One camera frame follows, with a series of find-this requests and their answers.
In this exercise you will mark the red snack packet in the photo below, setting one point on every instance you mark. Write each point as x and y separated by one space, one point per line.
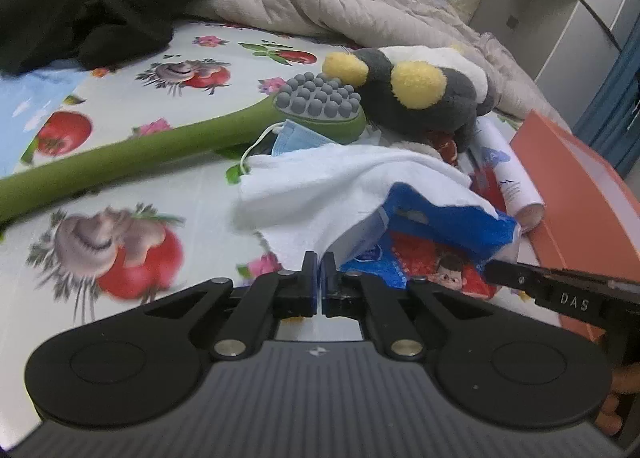
445 148

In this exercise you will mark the person's right hand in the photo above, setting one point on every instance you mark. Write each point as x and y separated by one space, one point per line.
627 380

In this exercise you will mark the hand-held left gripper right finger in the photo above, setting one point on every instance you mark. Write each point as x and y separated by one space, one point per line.
329 288

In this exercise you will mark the white spray can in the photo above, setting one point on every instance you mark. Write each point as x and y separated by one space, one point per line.
505 173

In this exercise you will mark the blue face mask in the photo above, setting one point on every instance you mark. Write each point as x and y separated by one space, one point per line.
300 140

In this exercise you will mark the orange box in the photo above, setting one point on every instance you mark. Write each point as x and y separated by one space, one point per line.
575 198

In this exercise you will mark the fruit printed bed sheet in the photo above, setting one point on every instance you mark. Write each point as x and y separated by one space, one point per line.
165 178

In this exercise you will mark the light blue bed sheet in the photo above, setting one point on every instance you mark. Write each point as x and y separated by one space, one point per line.
25 108

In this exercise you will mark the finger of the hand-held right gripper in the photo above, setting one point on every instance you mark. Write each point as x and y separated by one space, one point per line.
505 274

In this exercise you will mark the green massage brush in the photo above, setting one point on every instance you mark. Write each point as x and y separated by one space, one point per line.
150 148

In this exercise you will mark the grey penguin plush toy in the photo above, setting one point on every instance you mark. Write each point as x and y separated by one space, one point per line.
415 103

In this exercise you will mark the black garment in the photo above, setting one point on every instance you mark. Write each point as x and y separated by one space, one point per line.
100 3

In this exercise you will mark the blue curtain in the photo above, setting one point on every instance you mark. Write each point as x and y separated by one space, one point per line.
615 108

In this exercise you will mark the white wardrobe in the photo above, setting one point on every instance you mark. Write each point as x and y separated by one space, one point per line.
545 13

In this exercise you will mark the grey quilt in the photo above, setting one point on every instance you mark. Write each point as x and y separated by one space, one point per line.
310 3

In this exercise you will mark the blue plastic packet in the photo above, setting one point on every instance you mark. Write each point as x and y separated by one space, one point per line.
440 218

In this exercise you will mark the white towel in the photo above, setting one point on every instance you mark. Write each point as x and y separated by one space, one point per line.
310 188

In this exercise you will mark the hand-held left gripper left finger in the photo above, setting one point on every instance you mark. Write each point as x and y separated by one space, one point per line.
311 288

